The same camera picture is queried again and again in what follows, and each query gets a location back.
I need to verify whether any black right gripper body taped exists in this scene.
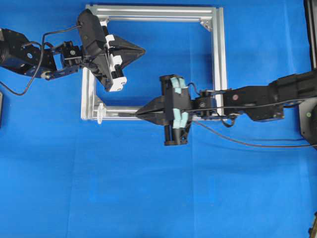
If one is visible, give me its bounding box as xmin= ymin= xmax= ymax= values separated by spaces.
xmin=159 ymin=74 xmax=192 ymax=146

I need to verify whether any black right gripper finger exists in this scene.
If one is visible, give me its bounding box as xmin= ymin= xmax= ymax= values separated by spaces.
xmin=137 ymin=112 xmax=166 ymax=126
xmin=137 ymin=96 xmax=164 ymax=115

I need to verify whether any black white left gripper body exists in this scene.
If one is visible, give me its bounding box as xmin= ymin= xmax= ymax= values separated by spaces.
xmin=100 ymin=21 xmax=127 ymax=92

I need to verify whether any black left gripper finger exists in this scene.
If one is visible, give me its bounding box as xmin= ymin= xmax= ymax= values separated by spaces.
xmin=119 ymin=52 xmax=145 ymax=72
xmin=114 ymin=36 xmax=146 ymax=58

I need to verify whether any thin black wire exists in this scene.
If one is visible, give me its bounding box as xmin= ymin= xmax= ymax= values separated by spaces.
xmin=118 ymin=100 xmax=317 ymax=149

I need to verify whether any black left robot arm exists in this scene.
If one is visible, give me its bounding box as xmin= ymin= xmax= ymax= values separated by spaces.
xmin=0 ymin=10 xmax=146 ymax=92

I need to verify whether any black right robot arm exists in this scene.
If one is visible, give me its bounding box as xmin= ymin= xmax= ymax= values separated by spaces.
xmin=118 ymin=69 xmax=317 ymax=146

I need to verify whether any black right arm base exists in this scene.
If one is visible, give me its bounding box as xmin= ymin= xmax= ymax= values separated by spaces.
xmin=298 ymin=98 xmax=317 ymax=150

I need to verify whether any dark object at left edge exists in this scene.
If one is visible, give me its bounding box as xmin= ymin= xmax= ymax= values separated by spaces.
xmin=0 ymin=92 xmax=3 ymax=126

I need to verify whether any blue mesh table mat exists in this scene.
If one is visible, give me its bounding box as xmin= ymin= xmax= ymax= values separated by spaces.
xmin=0 ymin=0 xmax=317 ymax=238

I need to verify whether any yellow black object bottom right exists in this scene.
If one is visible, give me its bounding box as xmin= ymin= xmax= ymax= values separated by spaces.
xmin=308 ymin=212 xmax=317 ymax=238

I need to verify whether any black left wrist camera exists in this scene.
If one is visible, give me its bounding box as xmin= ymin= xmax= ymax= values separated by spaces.
xmin=77 ymin=9 xmax=112 ymax=91

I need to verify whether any white string loop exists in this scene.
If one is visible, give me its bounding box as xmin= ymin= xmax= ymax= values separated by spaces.
xmin=96 ymin=103 xmax=106 ymax=124

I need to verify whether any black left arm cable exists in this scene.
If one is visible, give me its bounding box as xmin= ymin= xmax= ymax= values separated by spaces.
xmin=0 ymin=23 xmax=82 ymax=96

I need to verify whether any square aluminium extrusion frame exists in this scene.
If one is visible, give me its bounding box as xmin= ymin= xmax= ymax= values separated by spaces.
xmin=81 ymin=4 xmax=227 ymax=123

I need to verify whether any black rail at right edge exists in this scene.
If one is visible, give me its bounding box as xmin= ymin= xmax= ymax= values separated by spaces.
xmin=304 ymin=0 xmax=317 ymax=69

